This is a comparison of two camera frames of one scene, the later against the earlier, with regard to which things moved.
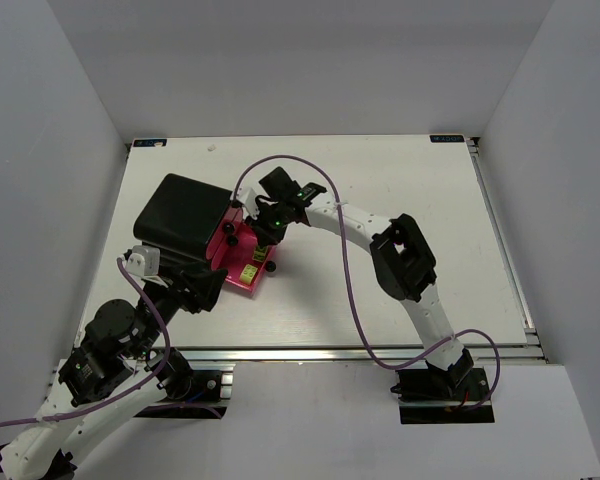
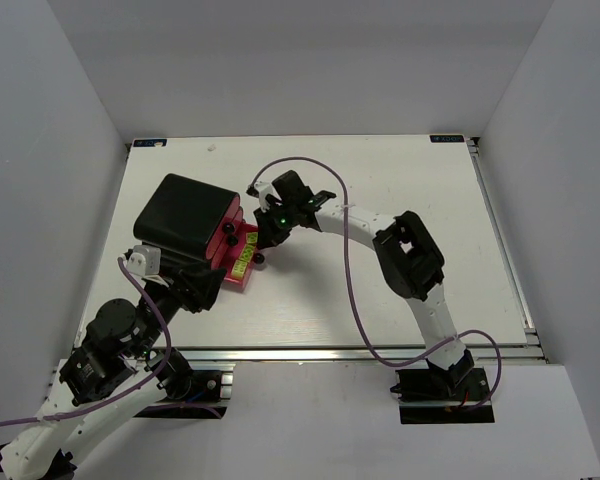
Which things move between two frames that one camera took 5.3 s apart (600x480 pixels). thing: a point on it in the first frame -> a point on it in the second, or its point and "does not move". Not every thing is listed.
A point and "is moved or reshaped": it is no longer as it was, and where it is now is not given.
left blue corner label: [149, 142] does not move
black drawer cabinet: [180, 217] does not move
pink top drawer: [221, 231] does not move
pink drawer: [225, 251] does not move
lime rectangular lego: [247, 274] -> [239, 269]
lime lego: [260, 253] -> [247, 253]
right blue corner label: [447, 139] does not move
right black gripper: [260, 229] does not move
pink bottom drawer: [247, 259] is moved or reshaped
